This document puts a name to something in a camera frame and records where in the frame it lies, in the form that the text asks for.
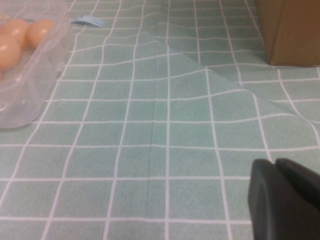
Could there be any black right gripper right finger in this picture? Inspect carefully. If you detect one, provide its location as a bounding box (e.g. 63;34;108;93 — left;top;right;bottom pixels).
275;157;320;208

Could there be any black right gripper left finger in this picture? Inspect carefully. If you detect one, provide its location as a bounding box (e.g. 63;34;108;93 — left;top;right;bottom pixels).
246;157;320;240

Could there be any brown cardboard box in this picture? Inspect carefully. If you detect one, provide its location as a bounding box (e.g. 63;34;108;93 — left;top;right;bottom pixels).
254;0;320;68

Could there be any transparent plastic egg box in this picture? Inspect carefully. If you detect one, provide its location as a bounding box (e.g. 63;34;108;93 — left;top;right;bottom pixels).
0;0;76;129

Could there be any beige plastic egg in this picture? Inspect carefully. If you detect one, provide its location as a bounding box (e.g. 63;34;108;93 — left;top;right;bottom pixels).
25;19;57;48
0;18;30;48
0;33;22;71

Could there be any green checkered tablecloth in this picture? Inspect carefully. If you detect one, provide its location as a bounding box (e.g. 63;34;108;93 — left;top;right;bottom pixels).
0;0;320;240

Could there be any blue plastic fork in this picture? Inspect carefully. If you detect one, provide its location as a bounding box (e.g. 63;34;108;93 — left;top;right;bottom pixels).
69;14;108;28

